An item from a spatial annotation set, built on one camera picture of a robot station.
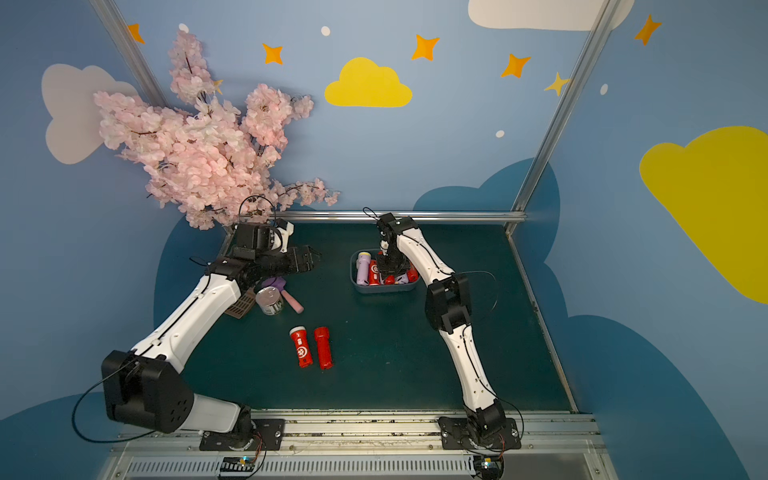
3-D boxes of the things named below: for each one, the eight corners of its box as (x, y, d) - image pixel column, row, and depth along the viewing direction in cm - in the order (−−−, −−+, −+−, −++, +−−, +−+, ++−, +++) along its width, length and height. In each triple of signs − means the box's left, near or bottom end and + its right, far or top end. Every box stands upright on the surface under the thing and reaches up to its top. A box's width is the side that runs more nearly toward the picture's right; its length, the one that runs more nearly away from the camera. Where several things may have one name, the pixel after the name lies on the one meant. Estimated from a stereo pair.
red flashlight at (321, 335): (319, 371, 86) (318, 368, 84) (315, 332, 93) (313, 328, 91) (334, 367, 86) (332, 364, 84) (328, 329, 94) (327, 325, 92)
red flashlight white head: (300, 370, 85) (298, 367, 83) (290, 332, 92) (288, 329, 91) (316, 363, 87) (314, 361, 85) (304, 327, 94) (303, 323, 92)
